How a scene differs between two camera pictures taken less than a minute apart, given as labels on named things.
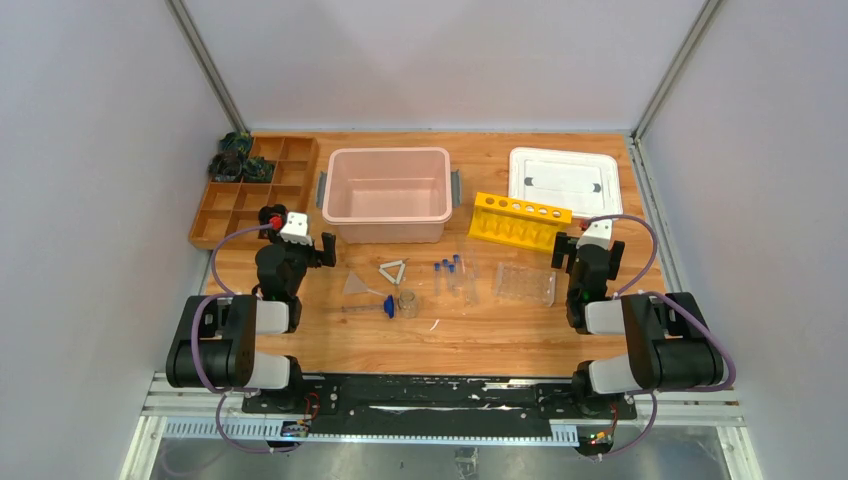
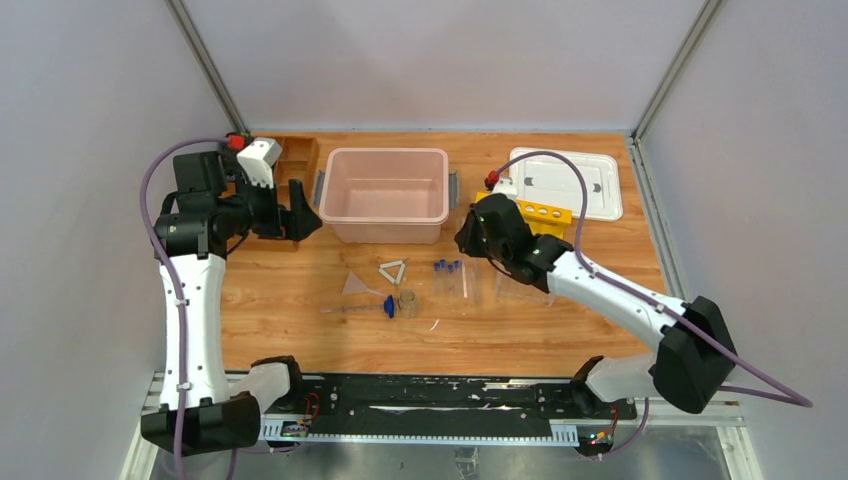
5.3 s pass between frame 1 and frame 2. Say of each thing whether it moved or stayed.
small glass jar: stayed
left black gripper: moved
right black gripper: moved
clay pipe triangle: stayed
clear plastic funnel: stayed
